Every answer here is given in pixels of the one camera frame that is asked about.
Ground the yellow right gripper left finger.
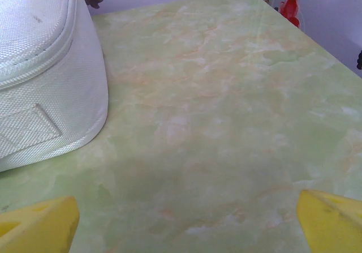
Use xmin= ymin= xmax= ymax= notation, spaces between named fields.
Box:
xmin=0 ymin=195 xmax=80 ymax=253

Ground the white zippered fabric case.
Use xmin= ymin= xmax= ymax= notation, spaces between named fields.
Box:
xmin=0 ymin=0 xmax=110 ymax=172

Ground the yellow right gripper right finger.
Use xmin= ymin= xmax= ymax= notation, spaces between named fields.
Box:
xmin=296 ymin=189 xmax=362 ymax=253

